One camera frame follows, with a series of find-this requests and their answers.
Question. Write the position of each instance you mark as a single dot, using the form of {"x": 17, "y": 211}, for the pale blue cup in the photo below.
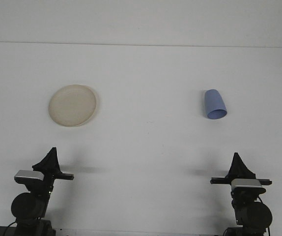
{"x": 214, "y": 103}

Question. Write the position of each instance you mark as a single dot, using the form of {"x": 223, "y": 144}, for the pale round plate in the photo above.
{"x": 72, "y": 105}

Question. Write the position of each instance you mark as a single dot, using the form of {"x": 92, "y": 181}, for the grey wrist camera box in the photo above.
{"x": 247, "y": 184}
{"x": 29, "y": 175}

